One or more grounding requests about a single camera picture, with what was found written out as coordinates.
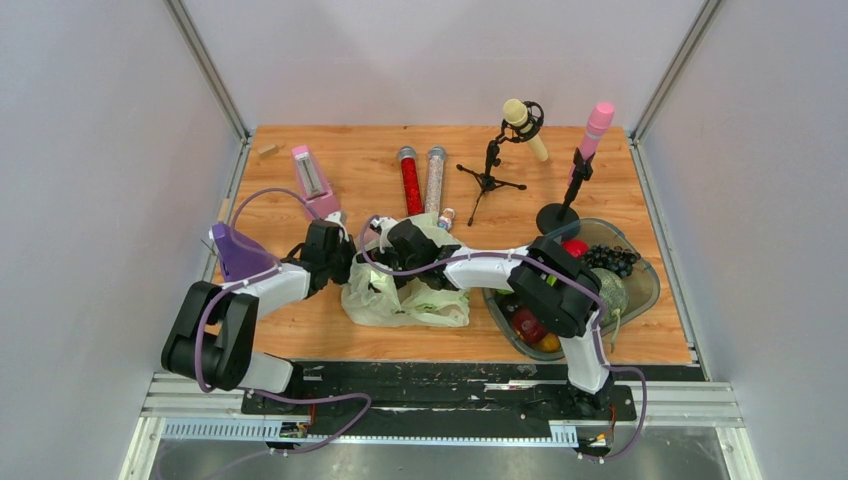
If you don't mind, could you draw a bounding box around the pink microphone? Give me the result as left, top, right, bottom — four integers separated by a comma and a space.
569, 102, 616, 185

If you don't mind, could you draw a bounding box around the pink metronome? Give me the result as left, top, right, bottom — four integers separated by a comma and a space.
291, 145, 342, 219

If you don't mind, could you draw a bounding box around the orange yellow fruit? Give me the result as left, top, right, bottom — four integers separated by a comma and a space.
534, 333, 561, 353

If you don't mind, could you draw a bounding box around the dark red fruit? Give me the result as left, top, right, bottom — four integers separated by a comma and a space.
510, 306, 548, 345

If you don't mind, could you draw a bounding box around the red glitter microphone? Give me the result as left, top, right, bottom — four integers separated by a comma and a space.
397, 146, 424, 216

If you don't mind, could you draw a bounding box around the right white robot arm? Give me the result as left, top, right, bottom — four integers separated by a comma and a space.
360, 215, 611, 418

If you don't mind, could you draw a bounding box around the cream microphone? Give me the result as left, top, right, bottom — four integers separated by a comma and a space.
502, 99, 549, 162

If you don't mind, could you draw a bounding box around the grey transparent fruit basket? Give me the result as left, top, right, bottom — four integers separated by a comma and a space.
483, 218, 660, 362

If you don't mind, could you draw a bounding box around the pale green plastic bag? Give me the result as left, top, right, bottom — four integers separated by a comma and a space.
341, 211, 472, 329

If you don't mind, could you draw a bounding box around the wooden strip on rail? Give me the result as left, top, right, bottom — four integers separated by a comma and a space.
217, 198, 230, 222

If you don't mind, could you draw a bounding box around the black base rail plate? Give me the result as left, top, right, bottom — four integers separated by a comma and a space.
228, 357, 707, 440

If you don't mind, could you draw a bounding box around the black round-base microphone stand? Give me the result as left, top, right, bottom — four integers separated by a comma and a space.
535, 148, 594, 234

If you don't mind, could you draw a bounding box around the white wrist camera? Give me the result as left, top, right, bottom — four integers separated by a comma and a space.
333, 211, 346, 227
369, 216, 398, 253

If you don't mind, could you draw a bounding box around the black tripod microphone stand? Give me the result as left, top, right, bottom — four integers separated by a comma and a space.
457, 120, 527, 226

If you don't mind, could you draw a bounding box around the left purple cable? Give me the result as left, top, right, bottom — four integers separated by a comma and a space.
193, 188, 372, 480

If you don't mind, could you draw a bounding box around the green netted melon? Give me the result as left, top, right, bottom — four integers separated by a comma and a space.
591, 268, 629, 327

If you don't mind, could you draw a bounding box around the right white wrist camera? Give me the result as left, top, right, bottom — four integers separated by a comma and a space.
369, 216, 398, 253

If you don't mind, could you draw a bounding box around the dark purple plum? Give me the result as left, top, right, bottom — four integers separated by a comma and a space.
497, 295, 522, 321

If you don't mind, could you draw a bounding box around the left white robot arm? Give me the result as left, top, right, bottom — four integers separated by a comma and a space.
161, 220, 355, 413

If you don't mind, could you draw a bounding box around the small wooden block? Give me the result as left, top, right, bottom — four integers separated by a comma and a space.
257, 144, 279, 158

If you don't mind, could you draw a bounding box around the silver glitter microphone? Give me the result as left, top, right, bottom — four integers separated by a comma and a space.
424, 145, 447, 213

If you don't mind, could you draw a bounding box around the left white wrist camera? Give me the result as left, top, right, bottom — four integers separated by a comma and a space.
333, 211, 346, 227

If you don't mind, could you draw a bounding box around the red apple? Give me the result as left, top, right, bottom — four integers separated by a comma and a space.
561, 239, 589, 258

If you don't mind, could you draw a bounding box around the black grape bunch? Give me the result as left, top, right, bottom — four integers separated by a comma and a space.
580, 244, 641, 279

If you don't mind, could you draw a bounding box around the purple metronome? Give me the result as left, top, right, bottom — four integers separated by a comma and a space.
209, 222, 275, 282

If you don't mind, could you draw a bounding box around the small cartoon figurine toy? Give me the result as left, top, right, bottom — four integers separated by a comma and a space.
437, 208, 456, 231

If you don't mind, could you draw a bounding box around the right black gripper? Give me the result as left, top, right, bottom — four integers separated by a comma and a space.
357, 243, 423, 299

